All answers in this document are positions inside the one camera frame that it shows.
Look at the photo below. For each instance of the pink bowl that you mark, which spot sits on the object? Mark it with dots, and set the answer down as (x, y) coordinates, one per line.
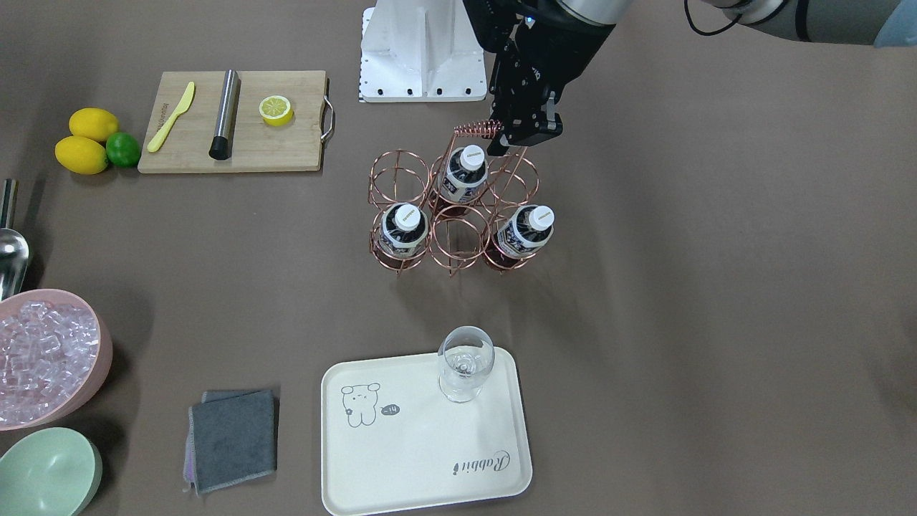
(98, 372)

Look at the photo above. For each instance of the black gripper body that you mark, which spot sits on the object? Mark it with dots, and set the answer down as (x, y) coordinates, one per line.
(531, 77)

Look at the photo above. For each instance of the grey folded cloth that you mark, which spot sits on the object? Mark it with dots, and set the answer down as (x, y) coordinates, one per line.
(231, 439)

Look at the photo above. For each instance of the copper wire bottle basket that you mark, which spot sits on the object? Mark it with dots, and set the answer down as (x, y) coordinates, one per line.
(457, 235)

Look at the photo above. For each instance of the green bowl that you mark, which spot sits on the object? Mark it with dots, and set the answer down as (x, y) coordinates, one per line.
(56, 471)

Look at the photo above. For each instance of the bamboo cutting board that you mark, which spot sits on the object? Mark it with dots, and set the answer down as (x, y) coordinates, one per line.
(257, 147)

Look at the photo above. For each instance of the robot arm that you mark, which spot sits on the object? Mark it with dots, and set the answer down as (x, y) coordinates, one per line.
(877, 24)

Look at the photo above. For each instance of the green lime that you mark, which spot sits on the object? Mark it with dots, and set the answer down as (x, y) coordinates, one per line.
(123, 150)

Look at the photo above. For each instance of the cream rabbit tray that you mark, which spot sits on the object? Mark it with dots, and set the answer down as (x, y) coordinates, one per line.
(392, 441)

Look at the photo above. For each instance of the yellow plastic knife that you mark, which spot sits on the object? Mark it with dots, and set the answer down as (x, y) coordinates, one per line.
(183, 106)

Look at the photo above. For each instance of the lemon half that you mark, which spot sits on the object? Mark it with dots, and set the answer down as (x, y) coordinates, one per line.
(276, 110)

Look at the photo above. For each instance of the metal ice scoop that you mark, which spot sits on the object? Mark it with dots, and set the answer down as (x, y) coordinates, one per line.
(15, 252)

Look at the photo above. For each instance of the yellow lemon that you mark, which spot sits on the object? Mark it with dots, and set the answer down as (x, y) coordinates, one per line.
(94, 123)
(81, 155)

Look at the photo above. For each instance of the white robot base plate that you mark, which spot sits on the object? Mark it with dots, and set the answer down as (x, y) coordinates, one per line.
(420, 51)

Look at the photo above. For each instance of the clear ice cubes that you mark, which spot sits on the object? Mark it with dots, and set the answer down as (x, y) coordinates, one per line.
(48, 351)

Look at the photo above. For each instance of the tea bottle white cap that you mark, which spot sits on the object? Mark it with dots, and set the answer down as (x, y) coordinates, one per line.
(466, 172)

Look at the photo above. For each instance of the steel muddler black tip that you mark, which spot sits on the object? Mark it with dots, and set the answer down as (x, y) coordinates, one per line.
(223, 135)

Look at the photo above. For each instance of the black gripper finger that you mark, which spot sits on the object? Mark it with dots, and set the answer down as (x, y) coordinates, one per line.
(542, 127)
(501, 137)

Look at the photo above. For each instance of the clear wine glass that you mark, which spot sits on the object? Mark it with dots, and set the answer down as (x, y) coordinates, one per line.
(465, 362)

